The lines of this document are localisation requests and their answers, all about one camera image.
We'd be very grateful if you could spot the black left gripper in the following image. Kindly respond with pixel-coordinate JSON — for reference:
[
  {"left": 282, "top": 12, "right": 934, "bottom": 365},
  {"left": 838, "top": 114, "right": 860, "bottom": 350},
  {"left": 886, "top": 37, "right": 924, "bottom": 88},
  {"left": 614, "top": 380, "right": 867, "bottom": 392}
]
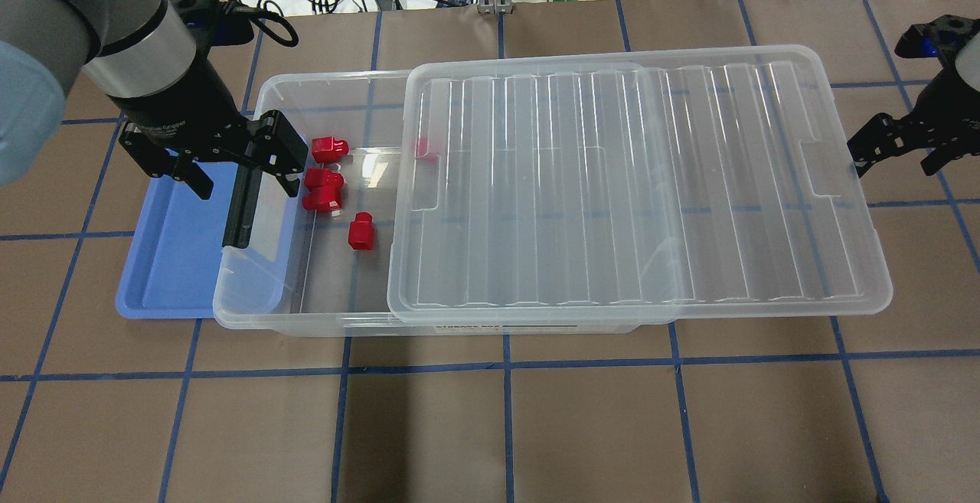
[{"left": 115, "top": 59, "right": 309, "bottom": 200}]

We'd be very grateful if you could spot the red block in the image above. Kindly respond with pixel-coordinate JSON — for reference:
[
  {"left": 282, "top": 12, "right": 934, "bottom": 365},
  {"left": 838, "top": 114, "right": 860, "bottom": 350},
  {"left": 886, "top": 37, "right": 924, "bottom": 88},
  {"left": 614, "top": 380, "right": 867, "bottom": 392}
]
[
  {"left": 301, "top": 185, "right": 343, "bottom": 214},
  {"left": 348, "top": 212, "right": 377, "bottom": 251},
  {"left": 303, "top": 168, "right": 345, "bottom": 190},
  {"left": 414, "top": 136, "right": 440, "bottom": 165},
  {"left": 309, "top": 136, "right": 350, "bottom": 164}
]

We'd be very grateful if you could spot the black box latch handle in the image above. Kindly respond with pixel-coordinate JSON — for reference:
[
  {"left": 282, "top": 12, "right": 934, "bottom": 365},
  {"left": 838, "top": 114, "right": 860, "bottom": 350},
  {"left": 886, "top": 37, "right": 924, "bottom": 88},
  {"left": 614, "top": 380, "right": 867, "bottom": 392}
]
[{"left": 223, "top": 165, "right": 263, "bottom": 249}]

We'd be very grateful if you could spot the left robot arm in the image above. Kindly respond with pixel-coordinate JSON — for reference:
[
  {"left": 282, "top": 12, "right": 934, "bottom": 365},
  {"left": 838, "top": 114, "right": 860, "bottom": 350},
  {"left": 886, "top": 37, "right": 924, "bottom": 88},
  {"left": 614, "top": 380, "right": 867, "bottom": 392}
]
[{"left": 1, "top": 0, "right": 309, "bottom": 199}]

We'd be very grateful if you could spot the blue plastic tray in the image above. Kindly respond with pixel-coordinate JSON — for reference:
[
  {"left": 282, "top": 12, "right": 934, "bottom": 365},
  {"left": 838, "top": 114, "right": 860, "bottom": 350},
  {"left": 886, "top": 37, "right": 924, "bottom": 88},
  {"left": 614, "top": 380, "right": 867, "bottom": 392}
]
[{"left": 115, "top": 158, "right": 303, "bottom": 320}]

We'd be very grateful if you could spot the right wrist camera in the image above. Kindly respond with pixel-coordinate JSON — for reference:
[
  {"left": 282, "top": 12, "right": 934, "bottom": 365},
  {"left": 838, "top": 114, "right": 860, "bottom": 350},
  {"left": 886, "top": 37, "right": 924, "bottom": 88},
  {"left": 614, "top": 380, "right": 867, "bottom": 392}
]
[{"left": 893, "top": 15, "right": 979, "bottom": 65}]

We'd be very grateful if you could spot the clear plastic storage box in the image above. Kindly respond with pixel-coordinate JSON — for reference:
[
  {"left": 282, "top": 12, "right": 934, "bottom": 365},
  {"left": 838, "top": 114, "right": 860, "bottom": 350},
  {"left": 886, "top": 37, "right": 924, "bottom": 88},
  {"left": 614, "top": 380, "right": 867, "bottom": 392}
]
[{"left": 258, "top": 60, "right": 684, "bottom": 337}]

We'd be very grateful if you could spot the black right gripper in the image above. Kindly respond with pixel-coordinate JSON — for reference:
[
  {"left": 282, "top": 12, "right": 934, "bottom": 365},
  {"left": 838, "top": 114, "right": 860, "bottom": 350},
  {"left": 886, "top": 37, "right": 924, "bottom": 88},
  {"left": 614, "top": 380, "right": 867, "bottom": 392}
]
[{"left": 847, "top": 78, "right": 979, "bottom": 178}]

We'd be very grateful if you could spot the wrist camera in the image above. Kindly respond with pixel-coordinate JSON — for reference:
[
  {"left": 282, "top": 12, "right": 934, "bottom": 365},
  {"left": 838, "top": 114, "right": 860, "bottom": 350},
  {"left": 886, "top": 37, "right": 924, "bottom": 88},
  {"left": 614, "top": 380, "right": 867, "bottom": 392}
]
[
  {"left": 169, "top": 0, "right": 255, "bottom": 53},
  {"left": 893, "top": 15, "right": 979, "bottom": 65}
]

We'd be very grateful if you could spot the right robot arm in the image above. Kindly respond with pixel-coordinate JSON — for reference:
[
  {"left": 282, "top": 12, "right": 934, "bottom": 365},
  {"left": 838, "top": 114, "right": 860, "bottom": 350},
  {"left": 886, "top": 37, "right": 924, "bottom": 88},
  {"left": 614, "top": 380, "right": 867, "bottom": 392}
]
[{"left": 848, "top": 15, "right": 979, "bottom": 176}]

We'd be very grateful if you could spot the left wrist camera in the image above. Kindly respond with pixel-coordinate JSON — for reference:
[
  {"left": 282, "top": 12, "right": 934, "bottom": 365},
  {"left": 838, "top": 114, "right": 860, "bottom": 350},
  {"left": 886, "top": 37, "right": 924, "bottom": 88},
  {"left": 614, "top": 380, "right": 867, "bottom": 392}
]
[{"left": 169, "top": 0, "right": 255, "bottom": 53}]

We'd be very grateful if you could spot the clear plastic box lid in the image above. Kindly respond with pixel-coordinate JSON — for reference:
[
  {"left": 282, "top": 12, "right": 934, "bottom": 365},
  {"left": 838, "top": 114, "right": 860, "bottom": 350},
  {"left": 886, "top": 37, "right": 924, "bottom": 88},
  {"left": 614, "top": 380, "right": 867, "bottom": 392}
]
[{"left": 387, "top": 45, "right": 893, "bottom": 326}]

